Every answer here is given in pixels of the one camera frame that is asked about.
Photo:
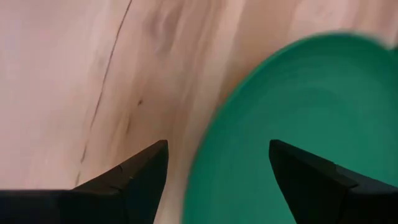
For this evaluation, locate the dark green plate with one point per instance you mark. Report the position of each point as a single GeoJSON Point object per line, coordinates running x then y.
{"type": "Point", "coordinates": [311, 102]}

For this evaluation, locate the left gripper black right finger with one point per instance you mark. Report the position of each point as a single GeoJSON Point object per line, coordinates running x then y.
{"type": "Point", "coordinates": [326, 196]}

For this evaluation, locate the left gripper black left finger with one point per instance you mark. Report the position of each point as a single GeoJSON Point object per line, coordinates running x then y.
{"type": "Point", "coordinates": [93, 205]}

